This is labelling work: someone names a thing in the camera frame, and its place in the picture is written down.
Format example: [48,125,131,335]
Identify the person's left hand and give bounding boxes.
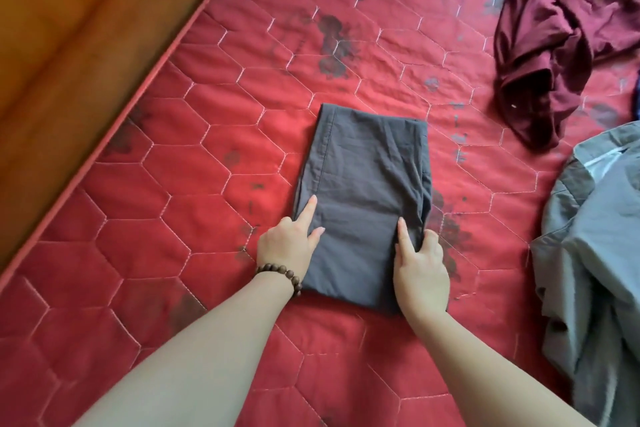
[255,194,327,282]

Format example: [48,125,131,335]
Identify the dark bead bracelet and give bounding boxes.
[255,263,304,298]

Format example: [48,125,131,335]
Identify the maroon shirt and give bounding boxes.
[493,0,640,151]

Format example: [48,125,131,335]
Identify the person's left forearm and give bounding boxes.
[75,269,296,427]

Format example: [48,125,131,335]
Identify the dark grey trousers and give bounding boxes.
[292,103,433,315]

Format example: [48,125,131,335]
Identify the person's right forearm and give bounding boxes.
[405,309,596,427]

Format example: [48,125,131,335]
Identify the red quilted mattress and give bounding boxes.
[0,0,640,427]

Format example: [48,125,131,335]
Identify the person's right hand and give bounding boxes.
[393,216,451,325]

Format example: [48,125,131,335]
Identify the light grey trousers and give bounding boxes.
[529,120,640,427]

